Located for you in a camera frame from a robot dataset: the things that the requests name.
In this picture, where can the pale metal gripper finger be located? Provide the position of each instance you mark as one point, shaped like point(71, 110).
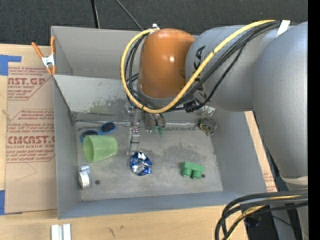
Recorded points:
point(130, 144)
point(136, 140)

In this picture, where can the blue crumpled foil wrapper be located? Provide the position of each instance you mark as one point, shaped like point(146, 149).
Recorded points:
point(140, 164)

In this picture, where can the blue sunglasses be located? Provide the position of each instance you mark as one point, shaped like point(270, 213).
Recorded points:
point(108, 127)

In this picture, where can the green plastic cup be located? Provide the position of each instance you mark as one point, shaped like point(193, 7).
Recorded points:
point(101, 147)

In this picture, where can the grey metal bin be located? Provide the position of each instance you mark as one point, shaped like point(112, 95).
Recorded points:
point(155, 184)

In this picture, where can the silver tape roll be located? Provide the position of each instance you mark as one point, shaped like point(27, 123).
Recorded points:
point(84, 176)

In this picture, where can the green toy block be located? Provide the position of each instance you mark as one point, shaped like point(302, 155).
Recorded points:
point(192, 170)

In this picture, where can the brown cardboard board red print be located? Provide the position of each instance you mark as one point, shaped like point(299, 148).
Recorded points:
point(30, 124)

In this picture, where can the black cylinder on white bracket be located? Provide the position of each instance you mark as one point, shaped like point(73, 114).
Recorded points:
point(192, 106)

